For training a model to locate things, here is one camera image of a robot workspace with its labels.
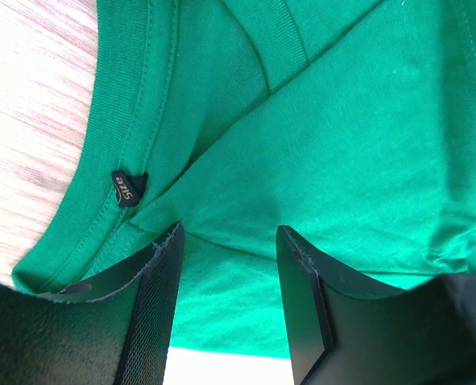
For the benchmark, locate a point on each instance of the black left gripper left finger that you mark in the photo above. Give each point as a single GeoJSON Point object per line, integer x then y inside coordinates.
{"type": "Point", "coordinates": [112, 328]}

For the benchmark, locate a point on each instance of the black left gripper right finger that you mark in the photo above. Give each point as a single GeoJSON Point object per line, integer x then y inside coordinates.
{"type": "Point", "coordinates": [345, 327]}

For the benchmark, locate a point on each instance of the green t-shirt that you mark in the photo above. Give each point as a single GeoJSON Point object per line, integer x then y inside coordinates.
{"type": "Point", "coordinates": [353, 122]}

